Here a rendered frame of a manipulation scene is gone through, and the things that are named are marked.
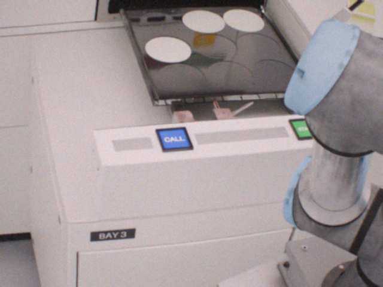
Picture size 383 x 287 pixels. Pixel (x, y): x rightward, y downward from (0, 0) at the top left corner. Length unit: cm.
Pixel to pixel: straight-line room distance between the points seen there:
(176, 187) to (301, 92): 66
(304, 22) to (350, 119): 104
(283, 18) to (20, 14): 65
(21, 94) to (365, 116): 135
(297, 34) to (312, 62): 106
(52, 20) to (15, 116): 31
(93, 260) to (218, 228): 26
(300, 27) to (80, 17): 54
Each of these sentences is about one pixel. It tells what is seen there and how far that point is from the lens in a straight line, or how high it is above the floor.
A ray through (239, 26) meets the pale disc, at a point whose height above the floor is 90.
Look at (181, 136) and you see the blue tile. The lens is 141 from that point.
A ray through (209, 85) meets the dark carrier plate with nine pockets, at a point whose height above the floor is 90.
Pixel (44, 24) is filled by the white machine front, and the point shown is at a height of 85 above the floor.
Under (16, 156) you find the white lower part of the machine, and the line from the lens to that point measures 216.
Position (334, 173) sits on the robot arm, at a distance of 98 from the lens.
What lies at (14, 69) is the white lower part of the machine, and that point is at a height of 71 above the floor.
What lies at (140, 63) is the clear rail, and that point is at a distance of 168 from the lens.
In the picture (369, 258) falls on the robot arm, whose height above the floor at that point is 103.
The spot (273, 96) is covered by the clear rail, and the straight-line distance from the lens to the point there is 166.
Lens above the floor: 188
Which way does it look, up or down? 41 degrees down
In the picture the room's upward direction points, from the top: 11 degrees clockwise
